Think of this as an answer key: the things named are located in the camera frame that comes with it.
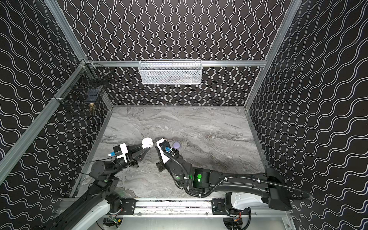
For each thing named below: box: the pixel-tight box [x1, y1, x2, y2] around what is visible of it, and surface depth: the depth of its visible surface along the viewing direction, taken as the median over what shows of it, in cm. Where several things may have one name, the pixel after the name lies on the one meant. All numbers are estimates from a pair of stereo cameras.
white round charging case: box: [141, 137, 154, 150], surface depth 63 cm
